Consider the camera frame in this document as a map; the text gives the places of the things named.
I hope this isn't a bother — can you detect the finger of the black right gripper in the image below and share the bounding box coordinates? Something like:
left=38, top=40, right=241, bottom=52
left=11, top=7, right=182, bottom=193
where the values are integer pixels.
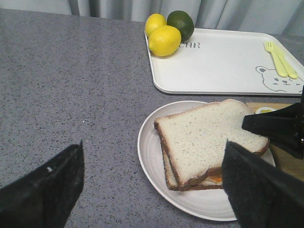
left=242, top=103, right=304, bottom=159

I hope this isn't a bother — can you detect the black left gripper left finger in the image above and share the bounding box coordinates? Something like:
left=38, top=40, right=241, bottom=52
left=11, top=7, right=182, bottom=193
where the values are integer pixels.
left=0, top=143, right=85, bottom=228

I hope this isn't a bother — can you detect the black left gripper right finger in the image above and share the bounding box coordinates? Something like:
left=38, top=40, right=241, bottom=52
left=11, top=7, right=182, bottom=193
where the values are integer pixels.
left=222, top=141, right=304, bottom=228

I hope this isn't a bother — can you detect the white round plate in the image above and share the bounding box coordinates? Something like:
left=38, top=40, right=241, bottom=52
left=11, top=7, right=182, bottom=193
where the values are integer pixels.
left=137, top=100, right=276, bottom=222

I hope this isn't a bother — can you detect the bread slice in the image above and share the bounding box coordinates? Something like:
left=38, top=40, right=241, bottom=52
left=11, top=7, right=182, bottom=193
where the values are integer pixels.
left=162, top=152, right=223, bottom=190
left=154, top=99, right=269, bottom=190

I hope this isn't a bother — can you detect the white rectangular tray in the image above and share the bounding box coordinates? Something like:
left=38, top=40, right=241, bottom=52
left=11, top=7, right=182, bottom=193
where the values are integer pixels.
left=149, top=28, right=304, bottom=96

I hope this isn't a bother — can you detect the lemon slice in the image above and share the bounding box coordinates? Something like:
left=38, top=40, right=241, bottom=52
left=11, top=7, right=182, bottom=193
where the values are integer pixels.
left=255, top=106, right=276, bottom=114

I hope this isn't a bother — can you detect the wooden cutting board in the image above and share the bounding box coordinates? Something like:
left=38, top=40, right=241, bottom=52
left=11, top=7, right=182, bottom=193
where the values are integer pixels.
left=246, top=102, right=304, bottom=181

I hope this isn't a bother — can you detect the fried egg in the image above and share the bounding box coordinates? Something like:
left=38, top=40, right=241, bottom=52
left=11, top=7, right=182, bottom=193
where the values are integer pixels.
left=204, top=174, right=223, bottom=186

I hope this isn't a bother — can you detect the yellow plastic fork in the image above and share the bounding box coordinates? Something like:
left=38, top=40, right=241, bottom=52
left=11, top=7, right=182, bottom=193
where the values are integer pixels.
left=264, top=41, right=288, bottom=77

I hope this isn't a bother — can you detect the grey curtain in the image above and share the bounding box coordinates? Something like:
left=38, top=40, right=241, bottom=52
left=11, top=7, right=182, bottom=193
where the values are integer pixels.
left=0, top=0, right=304, bottom=36

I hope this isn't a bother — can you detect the green lime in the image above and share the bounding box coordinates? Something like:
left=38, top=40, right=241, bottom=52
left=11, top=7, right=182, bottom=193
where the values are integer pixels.
left=167, top=10, right=194, bottom=41

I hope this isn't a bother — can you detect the front yellow lemon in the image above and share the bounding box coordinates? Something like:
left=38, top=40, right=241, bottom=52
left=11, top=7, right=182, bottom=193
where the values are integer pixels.
left=148, top=25, right=181, bottom=57

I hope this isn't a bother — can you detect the yellow lemon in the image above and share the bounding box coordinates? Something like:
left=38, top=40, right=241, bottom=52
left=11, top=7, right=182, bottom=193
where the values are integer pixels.
left=148, top=25, right=181, bottom=57
left=145, top=13, right=167, bottom=37

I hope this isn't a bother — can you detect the rear yellow lemon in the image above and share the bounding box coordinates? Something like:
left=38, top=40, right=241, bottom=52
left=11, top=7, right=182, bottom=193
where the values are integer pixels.
left=145, top=13, right=167, bottom=37

